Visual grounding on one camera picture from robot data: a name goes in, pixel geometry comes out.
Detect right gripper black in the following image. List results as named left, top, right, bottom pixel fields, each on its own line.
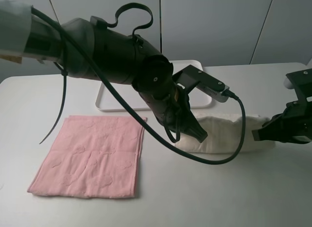
left=252, top=102, right=312, bottom=144

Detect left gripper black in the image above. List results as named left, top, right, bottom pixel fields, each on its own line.
left=139, top=85, right=208, bottom=143

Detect cream white towel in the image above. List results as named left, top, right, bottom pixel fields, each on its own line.
left=175, top=113, right=275, bottom=154

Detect pink towel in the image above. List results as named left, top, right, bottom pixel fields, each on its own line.
left=28, top=116, right=144, bottom=199

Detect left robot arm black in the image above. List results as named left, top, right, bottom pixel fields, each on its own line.
left=0, top=0, right=207, bottom=142

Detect white rectangular plastic tray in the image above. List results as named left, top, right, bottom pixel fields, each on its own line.
left=95, top=60, right=212, bottom=112

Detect left black thick cable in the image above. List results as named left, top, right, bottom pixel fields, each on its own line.
left=31, top=6, right=245, bottom=165

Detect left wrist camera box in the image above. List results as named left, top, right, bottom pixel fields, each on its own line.
left=173, top=65, right=229, bottom=103

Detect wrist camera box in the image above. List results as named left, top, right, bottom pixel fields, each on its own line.
left=173, top=65, right=229, bottom=103
left=284, top=68, right=312, bottom=103

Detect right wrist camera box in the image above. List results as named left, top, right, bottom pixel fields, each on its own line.
left=284, top=68, right=312, bottom=103

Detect black cable tie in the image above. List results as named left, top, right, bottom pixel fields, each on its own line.
left=39, top=62, right=68, bottom=144

